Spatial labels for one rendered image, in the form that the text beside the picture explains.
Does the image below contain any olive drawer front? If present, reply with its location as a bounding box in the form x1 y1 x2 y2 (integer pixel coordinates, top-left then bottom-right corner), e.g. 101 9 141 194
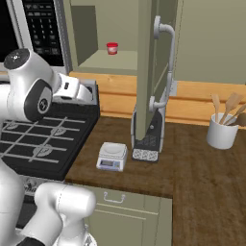
72 184 174 216

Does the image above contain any olive cabinet door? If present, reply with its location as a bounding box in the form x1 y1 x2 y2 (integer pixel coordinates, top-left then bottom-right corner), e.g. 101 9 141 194
136 0 179 142

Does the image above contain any white digital scale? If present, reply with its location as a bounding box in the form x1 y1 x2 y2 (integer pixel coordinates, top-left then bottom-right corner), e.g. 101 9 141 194
95 141 129 173

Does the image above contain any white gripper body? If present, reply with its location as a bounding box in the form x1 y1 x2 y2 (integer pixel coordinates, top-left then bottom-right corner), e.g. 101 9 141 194
75 82 94 106

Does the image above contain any olive closed wall cabinet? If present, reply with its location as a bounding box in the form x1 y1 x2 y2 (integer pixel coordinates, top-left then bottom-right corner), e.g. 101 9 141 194
175 0 246 86

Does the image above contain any wooden spoon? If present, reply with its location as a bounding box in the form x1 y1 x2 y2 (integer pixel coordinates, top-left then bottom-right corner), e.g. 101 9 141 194
224 103 246 127

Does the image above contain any olive open wall cabinet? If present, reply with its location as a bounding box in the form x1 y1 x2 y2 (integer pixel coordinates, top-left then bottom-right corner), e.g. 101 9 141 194
62 0 139 77

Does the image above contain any white wall socket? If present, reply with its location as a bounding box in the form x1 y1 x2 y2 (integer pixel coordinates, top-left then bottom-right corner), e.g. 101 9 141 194
169 80 178 97

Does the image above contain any wide wooden spatula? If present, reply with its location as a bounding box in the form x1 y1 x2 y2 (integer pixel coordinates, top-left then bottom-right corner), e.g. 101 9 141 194
219 92 245 125

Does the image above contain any grey cabinet door handle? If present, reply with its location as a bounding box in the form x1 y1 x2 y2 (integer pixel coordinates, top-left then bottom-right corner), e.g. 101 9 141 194
148 14 177 113

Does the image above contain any red cup with white label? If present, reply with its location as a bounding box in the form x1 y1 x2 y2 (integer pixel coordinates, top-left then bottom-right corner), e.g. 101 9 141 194
106 41 119 56

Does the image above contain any grey drawer handle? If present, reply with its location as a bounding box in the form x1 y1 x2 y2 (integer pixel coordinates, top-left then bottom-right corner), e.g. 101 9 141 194
102 190 127 205

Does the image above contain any black hob with grates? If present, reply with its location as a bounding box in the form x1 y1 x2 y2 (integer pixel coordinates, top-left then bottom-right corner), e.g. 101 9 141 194
0 80 101 182

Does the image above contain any olive lower cupboard door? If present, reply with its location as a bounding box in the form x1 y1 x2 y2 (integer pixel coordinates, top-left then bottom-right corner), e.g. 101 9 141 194
86 207 161 246

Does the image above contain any silver microwave oven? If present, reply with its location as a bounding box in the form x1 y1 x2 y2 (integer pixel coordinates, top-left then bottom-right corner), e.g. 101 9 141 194
0 0 72 73

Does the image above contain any narrow wooden spatula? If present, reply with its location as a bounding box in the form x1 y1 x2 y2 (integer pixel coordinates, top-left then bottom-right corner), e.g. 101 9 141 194
210 93 222 124

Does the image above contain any white utensil pot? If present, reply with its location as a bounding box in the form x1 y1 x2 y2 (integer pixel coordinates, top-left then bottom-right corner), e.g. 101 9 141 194
206 112 240 151

